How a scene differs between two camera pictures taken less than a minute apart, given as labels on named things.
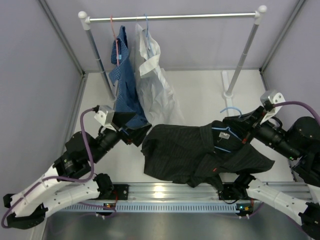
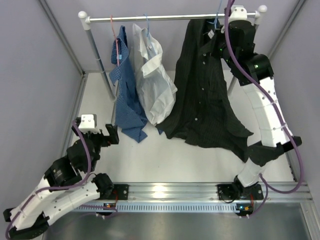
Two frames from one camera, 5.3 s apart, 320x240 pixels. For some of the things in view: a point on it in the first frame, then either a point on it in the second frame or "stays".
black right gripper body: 254,118 to 222,50
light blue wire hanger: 239,110 to 215,22
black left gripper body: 122,135 to 100,140
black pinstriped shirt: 199,155 to 200,114
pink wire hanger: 116,40 stays
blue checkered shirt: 125,100 stays
